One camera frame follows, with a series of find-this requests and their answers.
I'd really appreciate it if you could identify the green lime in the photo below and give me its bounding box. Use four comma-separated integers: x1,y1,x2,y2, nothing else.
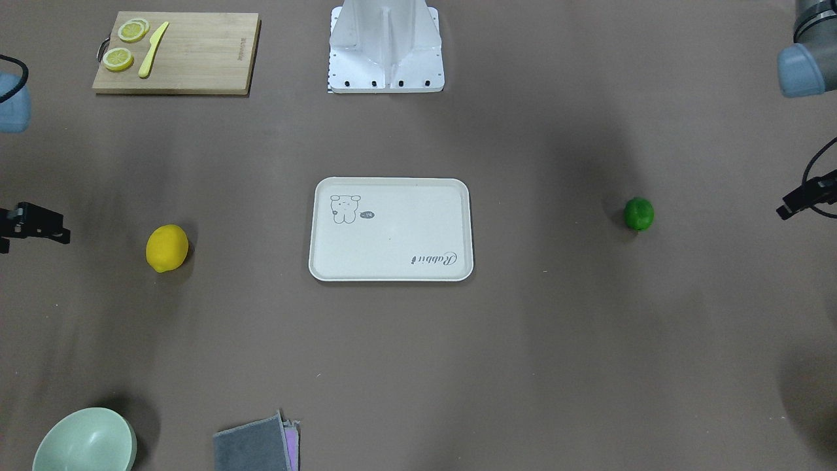
623,197,655,232

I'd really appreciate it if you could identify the yellow lemon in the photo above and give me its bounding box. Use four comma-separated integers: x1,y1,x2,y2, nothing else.
145,224,189,272

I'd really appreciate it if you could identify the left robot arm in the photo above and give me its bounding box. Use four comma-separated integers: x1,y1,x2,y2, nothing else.
777,1,836,98

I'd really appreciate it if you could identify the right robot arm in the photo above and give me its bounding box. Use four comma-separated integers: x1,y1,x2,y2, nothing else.
1,54,32,133

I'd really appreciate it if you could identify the cream rabbit tray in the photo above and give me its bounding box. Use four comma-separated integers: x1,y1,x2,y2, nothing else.
308,177,473,281

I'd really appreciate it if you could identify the grey folded cloth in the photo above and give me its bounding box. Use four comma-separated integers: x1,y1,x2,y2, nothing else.
213,411,301,470

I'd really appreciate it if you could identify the bamboo cutting board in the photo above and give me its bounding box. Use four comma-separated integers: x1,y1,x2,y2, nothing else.
92,11,261,96

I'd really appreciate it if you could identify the yellow plastic knife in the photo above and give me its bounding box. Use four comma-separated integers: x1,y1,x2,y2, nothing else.
138,21,170,79

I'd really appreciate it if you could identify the lemon slice far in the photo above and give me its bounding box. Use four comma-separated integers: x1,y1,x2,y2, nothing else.
118,18,150,44

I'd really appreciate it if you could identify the mint green bowl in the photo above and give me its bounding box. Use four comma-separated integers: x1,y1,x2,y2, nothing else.
31,408,138,470

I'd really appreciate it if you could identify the white pedestal column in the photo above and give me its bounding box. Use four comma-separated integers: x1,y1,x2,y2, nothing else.
327,1,445,94

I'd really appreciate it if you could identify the lemon slice near handle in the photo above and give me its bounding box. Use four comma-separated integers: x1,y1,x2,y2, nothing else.
101,47,134,73

